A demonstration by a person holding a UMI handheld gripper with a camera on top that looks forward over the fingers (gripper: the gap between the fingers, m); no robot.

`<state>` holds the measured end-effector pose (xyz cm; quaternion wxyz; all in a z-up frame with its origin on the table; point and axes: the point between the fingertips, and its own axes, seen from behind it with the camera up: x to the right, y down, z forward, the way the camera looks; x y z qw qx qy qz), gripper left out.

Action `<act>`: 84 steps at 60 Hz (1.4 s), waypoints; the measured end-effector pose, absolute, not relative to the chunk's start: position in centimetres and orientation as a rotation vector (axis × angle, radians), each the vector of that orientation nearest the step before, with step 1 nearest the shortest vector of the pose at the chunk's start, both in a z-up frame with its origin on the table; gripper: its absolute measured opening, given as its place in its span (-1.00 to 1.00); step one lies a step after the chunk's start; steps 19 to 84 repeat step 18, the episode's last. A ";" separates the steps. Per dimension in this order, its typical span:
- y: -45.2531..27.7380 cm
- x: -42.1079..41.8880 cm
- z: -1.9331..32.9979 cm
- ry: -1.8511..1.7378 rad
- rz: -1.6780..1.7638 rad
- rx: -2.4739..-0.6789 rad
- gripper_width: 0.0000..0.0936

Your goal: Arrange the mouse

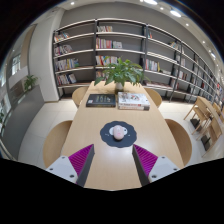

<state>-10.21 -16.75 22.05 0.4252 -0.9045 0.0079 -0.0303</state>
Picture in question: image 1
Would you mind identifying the group of wooden slatted chairs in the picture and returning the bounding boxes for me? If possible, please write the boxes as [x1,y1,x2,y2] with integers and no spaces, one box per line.
[183,95,224,158]

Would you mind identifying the small green background potted plant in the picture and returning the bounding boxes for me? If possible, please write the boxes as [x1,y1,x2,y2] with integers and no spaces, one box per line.
[23,73,39,93]

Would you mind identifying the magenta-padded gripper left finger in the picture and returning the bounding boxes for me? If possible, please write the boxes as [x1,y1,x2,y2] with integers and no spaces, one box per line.
[45,143,96,187]

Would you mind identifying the grey bookshelf unit with books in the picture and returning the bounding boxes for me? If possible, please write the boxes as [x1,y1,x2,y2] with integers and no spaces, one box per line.
[52,17,224,108]

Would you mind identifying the black hardcover book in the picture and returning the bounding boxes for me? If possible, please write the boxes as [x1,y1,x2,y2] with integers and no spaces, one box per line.
[85,93,117,108]

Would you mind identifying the green potted plant white pot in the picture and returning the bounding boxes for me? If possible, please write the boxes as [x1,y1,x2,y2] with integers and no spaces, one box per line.
[94,57,146,94]

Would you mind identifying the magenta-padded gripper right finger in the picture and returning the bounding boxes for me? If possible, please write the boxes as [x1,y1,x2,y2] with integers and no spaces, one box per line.
[131,143,181,188]

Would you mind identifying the pale pink computer mouse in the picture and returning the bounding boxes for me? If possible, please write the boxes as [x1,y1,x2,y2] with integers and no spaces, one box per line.
[112,124,125,141]

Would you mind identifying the dark cloud-shaped face mouse pad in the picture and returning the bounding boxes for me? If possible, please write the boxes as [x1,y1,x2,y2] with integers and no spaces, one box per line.
[99,120,138,149]

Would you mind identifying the group of ceiling lights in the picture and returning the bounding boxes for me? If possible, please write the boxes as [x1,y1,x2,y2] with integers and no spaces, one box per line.
[68,0,218,61]

